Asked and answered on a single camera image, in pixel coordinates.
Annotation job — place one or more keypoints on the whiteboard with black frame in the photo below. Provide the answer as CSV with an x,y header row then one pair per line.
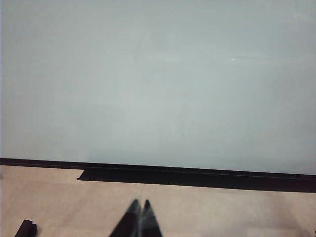
x,y
153,81

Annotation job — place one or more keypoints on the black whiteboard pen tray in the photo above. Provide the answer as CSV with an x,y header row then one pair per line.
x,y
197,180

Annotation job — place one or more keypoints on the black stand foot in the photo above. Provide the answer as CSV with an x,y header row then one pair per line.
x,y
26,228

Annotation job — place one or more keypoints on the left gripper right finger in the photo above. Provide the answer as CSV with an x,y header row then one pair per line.
x,y
149,222

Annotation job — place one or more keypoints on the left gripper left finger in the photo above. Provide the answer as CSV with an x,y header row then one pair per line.
x,y
130,222

